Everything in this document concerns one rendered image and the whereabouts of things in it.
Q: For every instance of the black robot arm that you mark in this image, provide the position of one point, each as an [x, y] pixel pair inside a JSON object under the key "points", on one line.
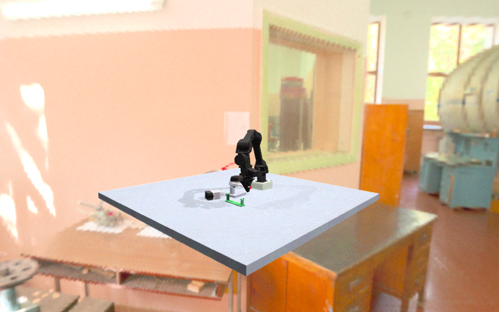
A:
{"points": [[244, 147]]}

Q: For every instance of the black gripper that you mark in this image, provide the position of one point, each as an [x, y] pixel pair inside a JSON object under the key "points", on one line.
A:
{"points": [[245, 180]]}

